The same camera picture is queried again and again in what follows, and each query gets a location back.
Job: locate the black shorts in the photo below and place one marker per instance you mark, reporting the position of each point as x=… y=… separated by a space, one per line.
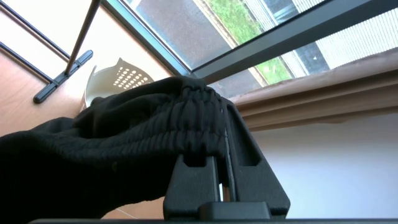
x=93 y=149

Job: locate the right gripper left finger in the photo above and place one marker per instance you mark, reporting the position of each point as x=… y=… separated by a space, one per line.
x=192 y=186

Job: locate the beige curtain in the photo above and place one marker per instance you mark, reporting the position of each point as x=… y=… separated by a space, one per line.
x=326 y=93

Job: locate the window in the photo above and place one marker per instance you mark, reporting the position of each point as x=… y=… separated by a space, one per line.
x=280 y=46

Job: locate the black clothes rack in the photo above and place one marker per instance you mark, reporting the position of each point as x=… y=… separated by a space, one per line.
x=59 y=80

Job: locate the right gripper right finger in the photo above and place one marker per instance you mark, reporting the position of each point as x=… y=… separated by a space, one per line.
x=258 y=193

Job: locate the white laundry basket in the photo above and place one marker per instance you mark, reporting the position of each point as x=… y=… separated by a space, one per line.
x=102 y=84

